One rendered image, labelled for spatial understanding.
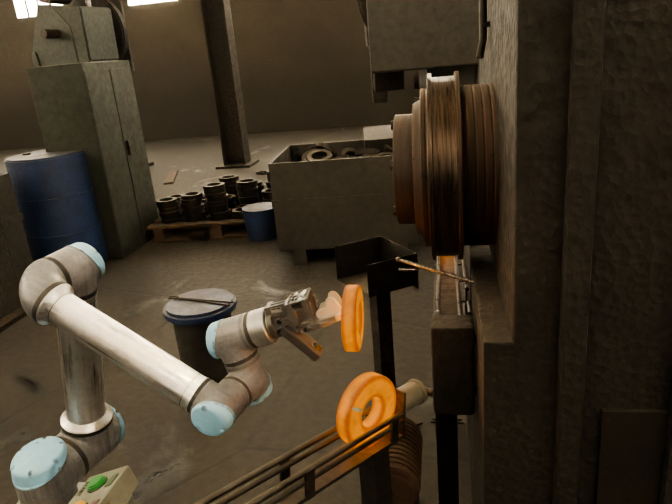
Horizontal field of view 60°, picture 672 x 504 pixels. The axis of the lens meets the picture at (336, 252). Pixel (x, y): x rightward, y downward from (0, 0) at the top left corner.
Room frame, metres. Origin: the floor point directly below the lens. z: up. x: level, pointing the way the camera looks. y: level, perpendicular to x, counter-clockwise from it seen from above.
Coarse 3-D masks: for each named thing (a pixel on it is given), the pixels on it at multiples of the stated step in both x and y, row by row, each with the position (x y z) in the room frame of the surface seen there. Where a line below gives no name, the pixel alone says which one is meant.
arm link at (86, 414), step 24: (72, 264) 1.45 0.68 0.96; (96, 264) 1.51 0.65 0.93; (96, 288) 1.52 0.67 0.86; (72, 360) 1.49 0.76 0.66; (96, 360) 1.52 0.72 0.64; (72, 384) 1.50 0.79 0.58; (96, 384) 1.53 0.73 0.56; (72, 408) 1.51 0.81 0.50; (96, 408) 1.53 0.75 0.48; (72, 432) 1.50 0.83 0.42; (96, 432) 1.52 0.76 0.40; (120, 432) 1.61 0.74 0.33; (96, 456) 1.51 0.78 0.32
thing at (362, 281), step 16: (368, 240) 2.18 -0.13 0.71; (384, 240) 2.17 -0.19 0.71; (336, 256) 2.12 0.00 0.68; (352, 256) 2.15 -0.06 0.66; (368, 256) 2.18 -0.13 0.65; (384, 256) 2.18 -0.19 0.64; (400, 256) 2.07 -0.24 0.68; (416, 256) 1.97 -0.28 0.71; (352, 272) 2.15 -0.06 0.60; (368, 272) 1.89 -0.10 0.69; (384, 272) 1.91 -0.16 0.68; (400, 272) 1.94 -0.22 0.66; (416, 272) 1.96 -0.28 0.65; (368, 288) 1.89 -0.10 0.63; (384, 288) 1.91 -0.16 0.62; (400, 288) 1.94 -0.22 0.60; (384, 304) 2.00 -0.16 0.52; (384, 320) 2.00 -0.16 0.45; (384, 336) 1.99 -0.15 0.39; (384, 352) 1.99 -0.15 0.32; (384, 368) 1.99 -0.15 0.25
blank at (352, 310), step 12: (348, 288) 1.25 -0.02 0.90; (360, 288) 1.29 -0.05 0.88; (348, 300) 1.22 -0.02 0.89; (360, 300) 1.28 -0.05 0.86; (348, 312) 1.20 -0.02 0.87; (360, 312) 1.29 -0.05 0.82; (348, 324) 1.19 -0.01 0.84; (360, 324) 1.28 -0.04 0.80; (348, 336) 1.18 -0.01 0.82; (360, 336) 1.25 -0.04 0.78; (348, 348) 1.20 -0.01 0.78; (360, 348) 1.24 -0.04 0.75
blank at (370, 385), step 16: (352, 384) 1.04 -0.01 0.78; (368, 384) 1.04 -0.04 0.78; (384, 384) 1.07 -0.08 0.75; (352, 400) 1.01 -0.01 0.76; (368, 400) 1.04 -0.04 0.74; (384, 400) 1.07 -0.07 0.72; (336, 416) 1.02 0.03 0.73; (352, 416) 1.00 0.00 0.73; (368, 416) 1.08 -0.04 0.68; (384, 416) 1.07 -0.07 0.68; (352, 432) 1.00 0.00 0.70
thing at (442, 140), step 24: (432, 96) 1.37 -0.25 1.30; (432, 120) 1.32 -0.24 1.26; (456, 120) 1.30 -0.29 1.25; (432, 144) 1.29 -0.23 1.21; (456, 144) 1.28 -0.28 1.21; (432, 168) 1.26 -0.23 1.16; (456, 168) 1.26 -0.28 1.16; (432, 192) 1.26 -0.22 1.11; (456, 192) 1.26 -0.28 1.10; (432, 216) 1.27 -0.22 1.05; (456, 216) 1.27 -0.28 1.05; (432, 240) 1.30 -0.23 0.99; (456, 240) 1.30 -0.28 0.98
